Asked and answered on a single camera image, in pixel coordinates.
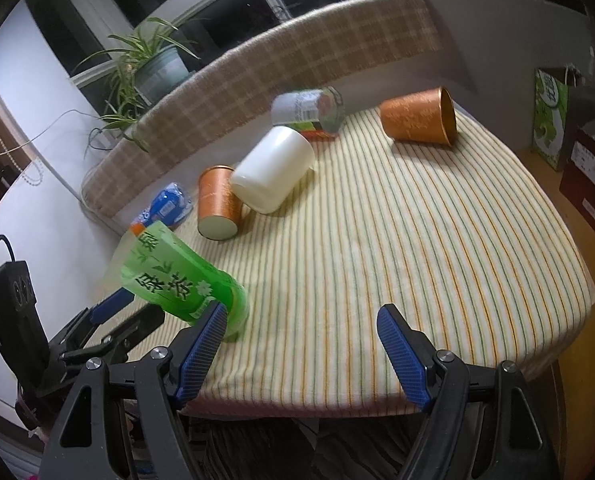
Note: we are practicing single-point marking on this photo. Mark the blue plastic packet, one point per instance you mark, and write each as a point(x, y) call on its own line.
point(167, 205)

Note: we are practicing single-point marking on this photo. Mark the clear labelled jar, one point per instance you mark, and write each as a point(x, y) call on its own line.
point(302, 107)

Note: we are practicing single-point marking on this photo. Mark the green paper bag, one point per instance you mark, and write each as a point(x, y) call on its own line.
point(550, 120)

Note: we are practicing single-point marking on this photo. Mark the large orange cup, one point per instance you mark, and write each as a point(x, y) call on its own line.
point(412, 117)

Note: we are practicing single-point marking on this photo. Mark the potted spider plant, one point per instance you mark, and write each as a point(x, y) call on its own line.
point(160, 67)

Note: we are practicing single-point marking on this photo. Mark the white cup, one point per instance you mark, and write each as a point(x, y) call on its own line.
point(272, 170)

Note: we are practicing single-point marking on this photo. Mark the brown cardboard box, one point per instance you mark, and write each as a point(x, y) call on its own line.
point(590, 180)

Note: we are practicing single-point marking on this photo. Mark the small orange cup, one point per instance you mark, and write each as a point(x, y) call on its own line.
point(218, 200)

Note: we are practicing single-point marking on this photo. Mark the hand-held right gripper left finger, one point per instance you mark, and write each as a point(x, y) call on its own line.
point(201, 360)

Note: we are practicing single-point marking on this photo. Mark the green tea bottle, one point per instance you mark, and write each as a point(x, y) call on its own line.
point(177, 276)

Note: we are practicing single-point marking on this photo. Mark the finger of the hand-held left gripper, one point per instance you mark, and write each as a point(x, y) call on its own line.
point(110, 306)
point(127, 334)

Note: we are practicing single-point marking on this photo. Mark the striped table cloth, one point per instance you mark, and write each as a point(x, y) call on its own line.
point(377, 240)

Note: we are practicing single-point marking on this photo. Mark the plaid cloth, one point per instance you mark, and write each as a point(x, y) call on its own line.
point(287, 65)

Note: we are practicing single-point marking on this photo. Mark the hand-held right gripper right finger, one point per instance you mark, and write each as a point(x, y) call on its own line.
point(402, 360)

